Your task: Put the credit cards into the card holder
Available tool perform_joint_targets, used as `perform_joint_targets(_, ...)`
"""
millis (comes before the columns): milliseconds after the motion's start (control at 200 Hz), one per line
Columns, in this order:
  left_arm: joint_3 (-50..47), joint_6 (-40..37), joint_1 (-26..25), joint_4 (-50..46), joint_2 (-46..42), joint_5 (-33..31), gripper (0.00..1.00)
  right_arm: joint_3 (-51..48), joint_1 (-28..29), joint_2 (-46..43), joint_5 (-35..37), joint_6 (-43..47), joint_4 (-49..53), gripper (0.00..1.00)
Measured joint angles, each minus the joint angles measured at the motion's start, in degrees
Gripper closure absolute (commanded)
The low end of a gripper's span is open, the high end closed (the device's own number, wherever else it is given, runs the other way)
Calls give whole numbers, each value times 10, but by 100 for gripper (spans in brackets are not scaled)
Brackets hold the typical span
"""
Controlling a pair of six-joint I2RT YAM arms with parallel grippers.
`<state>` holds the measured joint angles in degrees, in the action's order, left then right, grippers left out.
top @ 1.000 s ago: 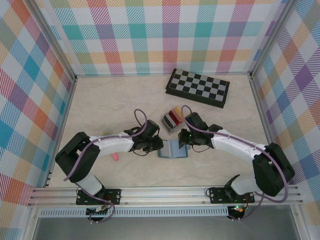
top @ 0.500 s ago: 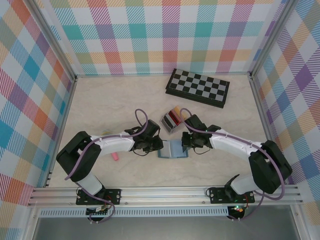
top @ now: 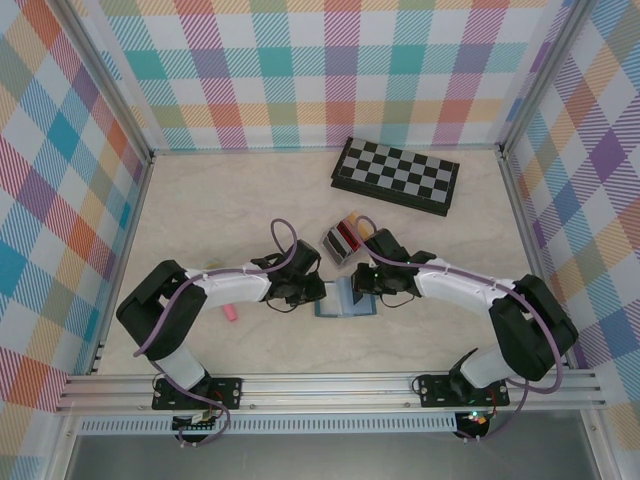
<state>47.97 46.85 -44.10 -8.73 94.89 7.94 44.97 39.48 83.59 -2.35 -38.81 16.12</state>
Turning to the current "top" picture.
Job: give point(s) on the grey credit card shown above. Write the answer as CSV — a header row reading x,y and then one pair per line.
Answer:
x,y
332,247

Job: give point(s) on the aluminium frame post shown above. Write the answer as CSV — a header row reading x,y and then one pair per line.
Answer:
x,y
116,85
540,75

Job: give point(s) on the teal card holder booklet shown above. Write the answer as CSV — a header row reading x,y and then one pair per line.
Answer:
x,y
345,300

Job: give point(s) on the tan credit card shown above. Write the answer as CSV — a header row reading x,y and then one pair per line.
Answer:
x,y
356,222

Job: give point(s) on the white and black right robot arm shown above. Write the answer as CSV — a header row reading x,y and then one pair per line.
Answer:
x,y
450,285

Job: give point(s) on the wide aluminium frame rail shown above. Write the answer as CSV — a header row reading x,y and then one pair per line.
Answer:
x,y
325,392

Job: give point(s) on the small left circuit board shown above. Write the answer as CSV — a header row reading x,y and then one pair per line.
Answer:
x,y
200,419

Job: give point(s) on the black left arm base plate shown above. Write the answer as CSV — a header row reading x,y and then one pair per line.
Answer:
x,y
230,392

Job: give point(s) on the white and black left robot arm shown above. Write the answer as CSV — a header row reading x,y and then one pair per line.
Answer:
x,y
235,290

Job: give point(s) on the red credit card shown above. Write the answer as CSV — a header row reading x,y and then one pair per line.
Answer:
x,y
348,236

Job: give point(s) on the pink marker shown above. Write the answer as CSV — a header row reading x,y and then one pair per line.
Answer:
x,y
231,313

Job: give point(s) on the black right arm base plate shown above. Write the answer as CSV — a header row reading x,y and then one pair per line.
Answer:
x,y
430,392

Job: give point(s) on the small right circuit board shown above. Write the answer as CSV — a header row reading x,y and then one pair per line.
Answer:
x,y
477,417

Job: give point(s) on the small circuit board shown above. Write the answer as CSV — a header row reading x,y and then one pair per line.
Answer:
x,y
200,419
477,417

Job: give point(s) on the small yellow translucent object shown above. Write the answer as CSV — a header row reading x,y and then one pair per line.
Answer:
x,y
213,262

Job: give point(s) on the black credit card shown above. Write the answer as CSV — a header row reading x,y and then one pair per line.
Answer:
x,y
341,243

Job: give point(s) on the folded black grey chessboard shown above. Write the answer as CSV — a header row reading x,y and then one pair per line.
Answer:
x,y
385,165

